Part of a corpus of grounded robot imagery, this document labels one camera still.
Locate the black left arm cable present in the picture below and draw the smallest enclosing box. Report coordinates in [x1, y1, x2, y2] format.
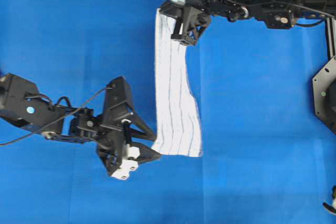
[0, 86, 113, 146]

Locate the black aluminium frame rail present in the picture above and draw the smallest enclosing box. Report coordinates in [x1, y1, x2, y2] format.
[319, 0, 336, 62]

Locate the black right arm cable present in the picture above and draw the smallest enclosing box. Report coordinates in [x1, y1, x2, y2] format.
[188, 0, 336, 27]

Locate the blue table cover cloth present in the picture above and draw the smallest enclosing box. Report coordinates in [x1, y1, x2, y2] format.
[1, 0, 335, 223]

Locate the blue striped white towel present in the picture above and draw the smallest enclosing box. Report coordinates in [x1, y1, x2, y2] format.
[152, 13, 203, 157]

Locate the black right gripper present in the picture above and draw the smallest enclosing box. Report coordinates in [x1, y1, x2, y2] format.
[160, 0, 211, 46]

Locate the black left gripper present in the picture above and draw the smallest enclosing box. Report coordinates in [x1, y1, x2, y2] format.
[97, 77, 162, 180]

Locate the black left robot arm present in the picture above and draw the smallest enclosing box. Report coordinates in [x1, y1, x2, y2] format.
[1, 73, 161, 180]

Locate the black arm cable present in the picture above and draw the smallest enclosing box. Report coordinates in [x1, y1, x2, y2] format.
[0, 86, 113, 146]
[188, 0, 336, 27]

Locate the black white clip object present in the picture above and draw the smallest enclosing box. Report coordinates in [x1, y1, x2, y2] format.
[322, 185, 336, 215]

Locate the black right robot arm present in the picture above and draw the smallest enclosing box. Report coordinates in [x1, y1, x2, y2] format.
[159, 0, 335, 46]

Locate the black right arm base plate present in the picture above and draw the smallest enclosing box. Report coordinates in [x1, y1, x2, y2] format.
[312, 56, 335, 134]

